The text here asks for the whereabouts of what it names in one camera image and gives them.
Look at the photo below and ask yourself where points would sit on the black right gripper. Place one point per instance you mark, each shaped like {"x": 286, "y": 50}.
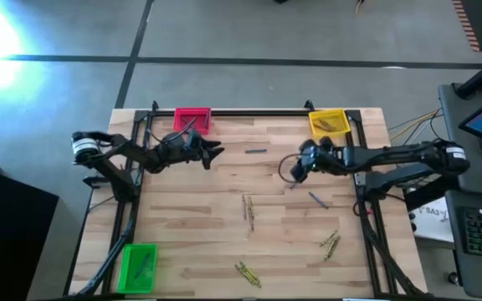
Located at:
{"x": 331, "y": 156}

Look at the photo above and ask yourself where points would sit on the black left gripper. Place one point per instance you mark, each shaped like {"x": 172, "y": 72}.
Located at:
{"x": 191, "y": 156}

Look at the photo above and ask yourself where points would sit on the dark blue crayon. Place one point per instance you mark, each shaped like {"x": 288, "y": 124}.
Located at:
{"x": 293, "y": 185}

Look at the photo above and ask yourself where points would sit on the pale grey crayon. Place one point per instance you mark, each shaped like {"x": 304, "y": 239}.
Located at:
{"x": 206, "y": 120}

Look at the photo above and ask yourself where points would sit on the long blue crayon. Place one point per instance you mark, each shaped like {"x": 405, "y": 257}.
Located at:
{"x": 318, "y": 200}

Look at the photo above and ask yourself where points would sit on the red plastic basket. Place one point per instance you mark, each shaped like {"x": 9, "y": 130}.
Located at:
{"x": 178, "y": 113}

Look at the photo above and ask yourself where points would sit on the dark brown crayon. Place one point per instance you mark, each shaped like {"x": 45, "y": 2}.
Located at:
{"x": 326, "y": 124}
{"x": 321, "y": 126}

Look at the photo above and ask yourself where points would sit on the purple crayon pale wrapper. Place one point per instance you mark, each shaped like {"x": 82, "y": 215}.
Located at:
{"x": 251, "y": 214}

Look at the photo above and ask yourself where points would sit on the maroon crayon pink wrapper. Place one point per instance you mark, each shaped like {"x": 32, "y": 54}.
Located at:
{"x": 244, "y": 207}

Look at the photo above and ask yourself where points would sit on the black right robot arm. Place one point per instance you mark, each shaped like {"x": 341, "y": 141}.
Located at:
{"x": 391, "y": 161}

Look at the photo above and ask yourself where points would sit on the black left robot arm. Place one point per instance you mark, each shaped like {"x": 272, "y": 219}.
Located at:
{"x": 140, "y": 154}

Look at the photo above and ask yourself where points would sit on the yellow plastic basket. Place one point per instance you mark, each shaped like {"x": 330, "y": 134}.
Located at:
{"x": 341, "y": 125}

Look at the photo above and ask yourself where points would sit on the white paper sheet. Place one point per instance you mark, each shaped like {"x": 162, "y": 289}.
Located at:
{"x": 433, "y": 221}

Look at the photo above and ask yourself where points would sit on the green plastic basket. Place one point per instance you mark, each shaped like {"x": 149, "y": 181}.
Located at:
{"x": 126, "y": 271}

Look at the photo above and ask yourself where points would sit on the grey desk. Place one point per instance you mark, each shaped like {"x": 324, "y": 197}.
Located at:
{"x": 458, "y": 267}
{"x": 475, "y": 184}

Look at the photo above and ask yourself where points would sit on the black caster wheel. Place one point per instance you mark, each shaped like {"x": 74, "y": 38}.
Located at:
{"x": 454, "y": 279}

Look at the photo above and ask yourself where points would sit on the black cabinet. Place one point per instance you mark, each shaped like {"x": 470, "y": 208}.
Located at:
{"x": 11, "y": 234}

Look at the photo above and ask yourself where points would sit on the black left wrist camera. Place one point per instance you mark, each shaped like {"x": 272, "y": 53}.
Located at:
{"x": 193, "y": 140}

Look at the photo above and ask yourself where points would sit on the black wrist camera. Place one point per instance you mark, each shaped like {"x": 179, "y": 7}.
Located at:
{"x": 193, "y": 140}
{"x": 308, "y": 154}

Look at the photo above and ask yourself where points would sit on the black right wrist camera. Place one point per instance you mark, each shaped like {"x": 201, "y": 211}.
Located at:
{"x": 308, "y": 154}

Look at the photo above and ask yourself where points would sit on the black aluminium rig frame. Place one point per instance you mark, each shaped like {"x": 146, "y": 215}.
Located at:
{"x": 249, "y": 113}

